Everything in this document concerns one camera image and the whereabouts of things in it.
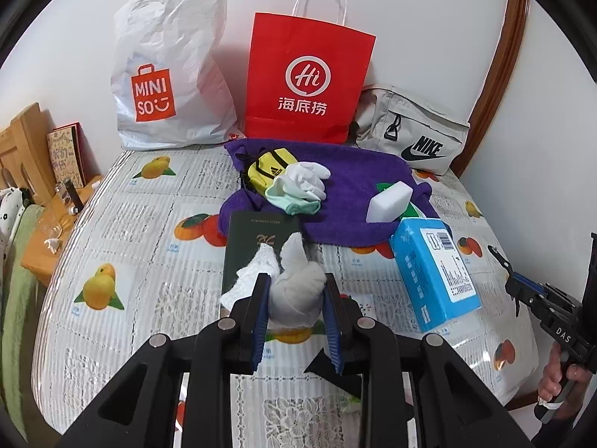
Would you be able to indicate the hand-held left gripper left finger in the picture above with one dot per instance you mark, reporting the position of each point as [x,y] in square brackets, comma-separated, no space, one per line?
[260,317]

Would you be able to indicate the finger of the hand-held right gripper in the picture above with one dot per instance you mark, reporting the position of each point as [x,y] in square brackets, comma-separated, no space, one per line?
[527,291]
[503,260]

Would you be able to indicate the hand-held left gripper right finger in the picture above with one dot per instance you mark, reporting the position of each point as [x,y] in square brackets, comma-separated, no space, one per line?
[333,322]

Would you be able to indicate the white fluffy cloth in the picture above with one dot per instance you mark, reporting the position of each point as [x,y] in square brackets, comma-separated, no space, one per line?
[247,277]

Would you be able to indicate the grey white sock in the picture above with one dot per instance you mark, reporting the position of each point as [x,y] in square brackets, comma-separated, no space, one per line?
[298,284]

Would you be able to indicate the black fabric strip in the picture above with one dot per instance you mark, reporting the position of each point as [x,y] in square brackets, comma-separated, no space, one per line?
[338,373]

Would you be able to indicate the blue cardboard box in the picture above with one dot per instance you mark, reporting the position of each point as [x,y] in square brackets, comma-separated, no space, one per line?
[433,275]

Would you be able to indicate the mint green cloth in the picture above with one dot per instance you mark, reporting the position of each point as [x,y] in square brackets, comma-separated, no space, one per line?
[294,206]

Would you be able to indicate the white sponge block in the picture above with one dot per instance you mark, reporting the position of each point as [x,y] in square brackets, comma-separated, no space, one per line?
[389,203]

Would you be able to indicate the green and white packet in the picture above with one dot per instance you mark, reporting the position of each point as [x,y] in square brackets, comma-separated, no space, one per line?
[383,187]

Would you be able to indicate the yellow mini bag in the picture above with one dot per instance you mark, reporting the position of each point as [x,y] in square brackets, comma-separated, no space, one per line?
[263,168]

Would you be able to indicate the person's right hand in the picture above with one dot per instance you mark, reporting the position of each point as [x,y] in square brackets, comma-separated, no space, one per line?
[550,373]

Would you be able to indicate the dark green tin box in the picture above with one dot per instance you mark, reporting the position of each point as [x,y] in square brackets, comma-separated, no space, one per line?
[252,242]

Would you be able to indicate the fruit print tablecloth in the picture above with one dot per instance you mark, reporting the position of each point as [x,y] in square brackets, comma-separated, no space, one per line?
[154,242]

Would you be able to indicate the purple towel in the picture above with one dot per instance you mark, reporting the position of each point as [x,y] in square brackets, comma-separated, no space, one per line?
[350,172]

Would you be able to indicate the beige waist bag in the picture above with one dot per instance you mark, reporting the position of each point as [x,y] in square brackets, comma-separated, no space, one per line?
[415,121]

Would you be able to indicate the wooden nightstand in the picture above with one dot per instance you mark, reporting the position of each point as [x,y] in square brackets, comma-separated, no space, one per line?
[60,224]

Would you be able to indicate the dark small bottle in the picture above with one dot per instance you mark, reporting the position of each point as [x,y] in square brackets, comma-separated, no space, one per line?
[72,193]

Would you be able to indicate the clear glass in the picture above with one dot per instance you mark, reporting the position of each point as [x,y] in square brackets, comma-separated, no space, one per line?
[51,227]

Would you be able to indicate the green blanket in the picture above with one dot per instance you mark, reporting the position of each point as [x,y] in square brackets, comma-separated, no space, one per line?
[18,298]

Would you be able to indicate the decorated notebook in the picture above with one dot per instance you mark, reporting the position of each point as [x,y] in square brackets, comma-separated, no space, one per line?
[65,156]

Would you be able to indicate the white floral plush pillow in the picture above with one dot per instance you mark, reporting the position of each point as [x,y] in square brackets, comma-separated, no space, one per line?
[11,214]

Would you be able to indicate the red paper bag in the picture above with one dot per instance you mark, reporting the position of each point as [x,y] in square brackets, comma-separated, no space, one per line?
[308,46]

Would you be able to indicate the white plastic shopping bag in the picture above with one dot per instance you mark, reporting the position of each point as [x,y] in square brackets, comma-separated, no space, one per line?
[177,42]

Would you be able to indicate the wooden headboard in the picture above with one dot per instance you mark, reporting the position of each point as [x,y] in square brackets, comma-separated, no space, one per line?
[23,144]

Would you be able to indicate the wooden door frame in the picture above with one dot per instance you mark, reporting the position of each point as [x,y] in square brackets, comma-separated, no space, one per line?
[499,79]

